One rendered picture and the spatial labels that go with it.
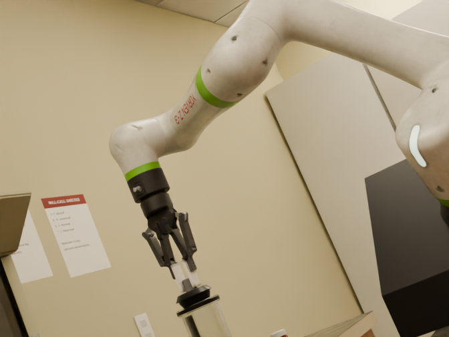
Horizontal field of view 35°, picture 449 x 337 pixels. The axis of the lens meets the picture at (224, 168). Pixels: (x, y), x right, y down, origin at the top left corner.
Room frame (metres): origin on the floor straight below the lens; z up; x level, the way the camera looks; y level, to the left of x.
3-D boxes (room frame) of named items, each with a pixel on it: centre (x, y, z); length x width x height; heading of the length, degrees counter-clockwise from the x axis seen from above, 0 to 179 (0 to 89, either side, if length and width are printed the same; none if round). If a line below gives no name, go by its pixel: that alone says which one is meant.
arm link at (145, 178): (1.70, 0.19, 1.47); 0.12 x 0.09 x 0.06; 153
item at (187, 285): (1.70, 0.19, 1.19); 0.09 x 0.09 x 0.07
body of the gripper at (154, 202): (1.70, 0.19, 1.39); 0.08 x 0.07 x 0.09; 63
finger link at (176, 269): (1.71, 0.20, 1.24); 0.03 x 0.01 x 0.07; 153
